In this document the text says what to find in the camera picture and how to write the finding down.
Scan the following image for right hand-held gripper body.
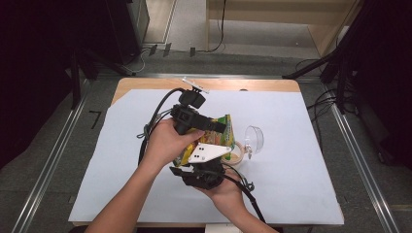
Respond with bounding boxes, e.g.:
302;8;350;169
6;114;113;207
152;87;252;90
183;143;232;191

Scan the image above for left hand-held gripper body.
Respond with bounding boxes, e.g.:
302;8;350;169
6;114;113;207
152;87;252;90
170;77;212;135

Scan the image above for yellow green spout pouch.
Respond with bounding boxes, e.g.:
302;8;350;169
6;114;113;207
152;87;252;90
173;114;236;168

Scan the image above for person's right hand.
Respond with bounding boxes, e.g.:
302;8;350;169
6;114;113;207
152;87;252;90
194;179;249;212

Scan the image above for person's left hand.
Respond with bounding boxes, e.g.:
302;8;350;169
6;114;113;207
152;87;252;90
139;117;206;176

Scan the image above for wooden table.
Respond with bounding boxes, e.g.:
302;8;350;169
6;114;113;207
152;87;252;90
72;77;345;228

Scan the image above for white paper sheet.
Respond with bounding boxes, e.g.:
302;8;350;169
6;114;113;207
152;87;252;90
68;88;345;226

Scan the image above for black cabinet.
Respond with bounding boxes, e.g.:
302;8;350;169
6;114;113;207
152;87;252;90
105;0;151;65

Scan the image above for black stand legs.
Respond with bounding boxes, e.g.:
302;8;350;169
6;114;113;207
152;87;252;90
68;48;137;110

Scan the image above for black tripod stand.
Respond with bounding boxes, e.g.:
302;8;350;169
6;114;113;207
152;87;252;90
281;0;367;115

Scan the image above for left hand-held gripper cable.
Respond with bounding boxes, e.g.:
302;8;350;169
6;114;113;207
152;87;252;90
136;86;186;167

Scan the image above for hand-held gripper cable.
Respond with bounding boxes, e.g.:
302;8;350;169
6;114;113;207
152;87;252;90
136;86;186;167
222;163;267;224

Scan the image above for right hand-held gripper cable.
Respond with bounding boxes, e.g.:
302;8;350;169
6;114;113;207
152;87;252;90
222;163;267;224

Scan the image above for white floor cable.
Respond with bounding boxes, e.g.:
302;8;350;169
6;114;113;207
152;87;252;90
124;48;150;74

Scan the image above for black hanging cable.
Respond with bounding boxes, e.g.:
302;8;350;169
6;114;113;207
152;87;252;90
197;0;227;53

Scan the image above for black floor cables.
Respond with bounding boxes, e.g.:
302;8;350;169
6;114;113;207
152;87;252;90
294;57;339;153

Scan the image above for metal floor rail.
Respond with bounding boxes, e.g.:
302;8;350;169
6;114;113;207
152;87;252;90
11;79;91;233
324;81;401;233

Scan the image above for light wooden cabinet frame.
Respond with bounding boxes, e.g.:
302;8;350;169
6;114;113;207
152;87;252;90
205;0;361;58

